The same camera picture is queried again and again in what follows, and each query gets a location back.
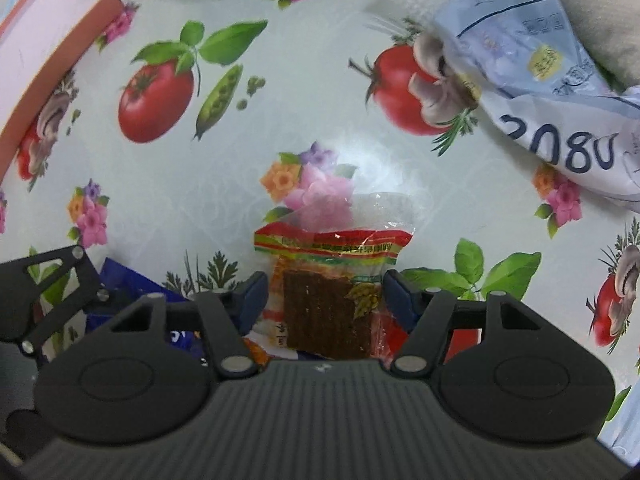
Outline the haw flake snack packet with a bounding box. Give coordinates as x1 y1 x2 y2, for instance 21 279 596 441
254 192 416 360

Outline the blue white snack packet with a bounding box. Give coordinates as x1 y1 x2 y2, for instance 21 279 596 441
84 257 212 366

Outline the pink box lid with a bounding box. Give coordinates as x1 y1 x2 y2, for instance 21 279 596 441
1 0 124 174

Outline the floral plastic tablecloth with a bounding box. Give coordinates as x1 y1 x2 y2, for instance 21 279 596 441
1 0 639 463

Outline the blue white plastic bag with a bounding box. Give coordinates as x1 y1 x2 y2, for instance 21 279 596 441
387 0 639 210

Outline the grey blanket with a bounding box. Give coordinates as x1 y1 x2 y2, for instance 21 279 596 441
561 0 639 87

